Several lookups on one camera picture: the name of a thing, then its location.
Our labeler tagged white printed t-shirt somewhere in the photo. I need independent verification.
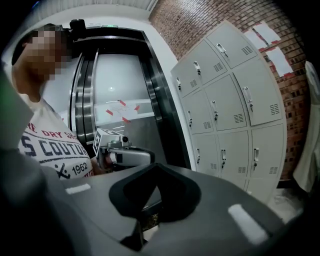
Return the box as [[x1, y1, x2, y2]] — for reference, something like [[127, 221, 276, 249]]
[[17, 93, 95, 181]]

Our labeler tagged grey metal locker cabinet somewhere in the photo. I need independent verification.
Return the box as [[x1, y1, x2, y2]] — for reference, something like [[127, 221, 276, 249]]
[[170, 19, 288, 204]]

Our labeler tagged person's head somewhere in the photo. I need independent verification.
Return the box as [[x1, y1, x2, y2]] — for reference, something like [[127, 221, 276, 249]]
[[11, 23, 75, 104]]

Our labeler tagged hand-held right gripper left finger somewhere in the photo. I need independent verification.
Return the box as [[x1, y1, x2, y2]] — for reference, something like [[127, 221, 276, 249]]
[[0, 146, 159, 256]]

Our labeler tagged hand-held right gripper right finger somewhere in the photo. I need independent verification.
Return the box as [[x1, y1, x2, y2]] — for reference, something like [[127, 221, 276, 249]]
[[136, 162, 305, 256]]

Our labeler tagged person's left forearm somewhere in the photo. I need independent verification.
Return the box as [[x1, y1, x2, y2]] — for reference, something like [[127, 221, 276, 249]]
[[90, 156, 104, 176]]

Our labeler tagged black head-mounted camera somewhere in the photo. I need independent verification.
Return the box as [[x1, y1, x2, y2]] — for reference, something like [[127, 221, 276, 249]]
[[68, 18, 88, 43]]

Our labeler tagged white notice with red tape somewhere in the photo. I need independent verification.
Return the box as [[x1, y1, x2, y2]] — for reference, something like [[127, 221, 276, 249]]
[[104, 99, 141, 124]]

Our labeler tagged white paper sheet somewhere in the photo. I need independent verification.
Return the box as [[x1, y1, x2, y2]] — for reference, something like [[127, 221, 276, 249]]
[[243, 29, 266, 50], [252, 20, 282, 44], [264, 46, 294, 78]]

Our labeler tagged steel elevator door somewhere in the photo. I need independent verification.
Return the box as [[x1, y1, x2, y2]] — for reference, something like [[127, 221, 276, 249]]
[[72, 48, 166, 163]]

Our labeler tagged black elevator door frame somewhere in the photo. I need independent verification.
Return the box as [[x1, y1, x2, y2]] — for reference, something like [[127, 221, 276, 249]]
[[69, 26, 192, 171]]

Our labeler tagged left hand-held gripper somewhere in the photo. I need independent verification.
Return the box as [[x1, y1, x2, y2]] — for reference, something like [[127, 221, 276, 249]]
[[91, 128, 156, 175]]

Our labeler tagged person's left hand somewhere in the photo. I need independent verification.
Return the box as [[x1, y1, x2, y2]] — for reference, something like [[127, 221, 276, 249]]
[[101, 152, 115, 174]]

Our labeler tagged grid of closed locker doors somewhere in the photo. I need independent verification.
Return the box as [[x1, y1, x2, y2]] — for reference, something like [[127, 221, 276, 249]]
[[172, 23, 286, 201]]

